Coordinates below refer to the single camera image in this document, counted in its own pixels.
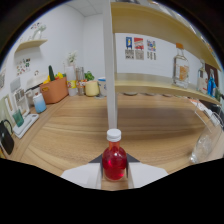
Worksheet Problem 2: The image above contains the red white wall poster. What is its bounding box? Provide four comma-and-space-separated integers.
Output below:
133, 37, 145, 61

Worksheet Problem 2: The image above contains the orange storage basket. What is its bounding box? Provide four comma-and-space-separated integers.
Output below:
39, 77, 69, 105

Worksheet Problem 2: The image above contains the white vase with flowers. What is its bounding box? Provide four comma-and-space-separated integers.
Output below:
65, 50, 78, 97

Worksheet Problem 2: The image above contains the blue yellow wall poster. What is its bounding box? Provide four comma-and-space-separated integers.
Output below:
124, 36, 134, 60

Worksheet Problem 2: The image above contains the small red liquid bottle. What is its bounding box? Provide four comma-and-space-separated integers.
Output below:
101, 128, 128, 181

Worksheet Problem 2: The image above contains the yellow cup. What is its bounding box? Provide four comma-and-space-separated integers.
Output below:
84, 80, 100, 98

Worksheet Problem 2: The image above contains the white wood two-tier rack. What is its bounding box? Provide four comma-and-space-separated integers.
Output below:
102, 0, 224, 129

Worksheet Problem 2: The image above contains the clear bottle orange cap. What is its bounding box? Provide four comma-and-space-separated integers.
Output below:
172, 42, 190, 89

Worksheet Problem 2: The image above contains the white kitchen scale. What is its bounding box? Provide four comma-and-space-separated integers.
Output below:
12, 113, 40, 139

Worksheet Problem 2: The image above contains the green leafy plant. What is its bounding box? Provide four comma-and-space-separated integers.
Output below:
83, 70, 95, 82

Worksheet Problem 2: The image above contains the multicolour wall poster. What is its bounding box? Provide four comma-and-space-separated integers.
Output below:
146, 39, 157, 61

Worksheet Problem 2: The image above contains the white and blue cup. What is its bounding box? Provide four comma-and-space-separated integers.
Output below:
32, 92, 48, 114

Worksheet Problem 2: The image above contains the black bag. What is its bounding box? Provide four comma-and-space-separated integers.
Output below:
0, 119, 15, 155

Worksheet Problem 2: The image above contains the clear glass with ice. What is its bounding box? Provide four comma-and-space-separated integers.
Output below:
189, 111, 224, 165

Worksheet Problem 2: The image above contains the wooden wall shelf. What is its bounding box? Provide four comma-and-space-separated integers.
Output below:
14, 39, 48, 54

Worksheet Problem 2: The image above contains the teal cup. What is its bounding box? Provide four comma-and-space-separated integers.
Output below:
12, 109, 25, 128

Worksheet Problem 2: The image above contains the dark green vegetable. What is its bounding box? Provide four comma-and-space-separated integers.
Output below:
48, 65, 55, 82

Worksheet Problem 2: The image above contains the white printed mug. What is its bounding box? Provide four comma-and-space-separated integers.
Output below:
97, 77, 108, 98

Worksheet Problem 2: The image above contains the white decor figure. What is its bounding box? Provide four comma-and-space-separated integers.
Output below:
31, 23, 48, 41

